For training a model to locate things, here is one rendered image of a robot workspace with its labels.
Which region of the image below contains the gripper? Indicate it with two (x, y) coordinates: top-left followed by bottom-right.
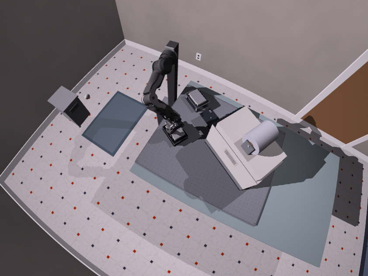
(166, 120), (184, 137)

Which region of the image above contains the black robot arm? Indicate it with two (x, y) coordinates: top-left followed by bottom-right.
(141, 46), (181, 126)

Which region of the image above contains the pale grey cylinder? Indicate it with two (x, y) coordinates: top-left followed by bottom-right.
(242, 120), (279, 155)

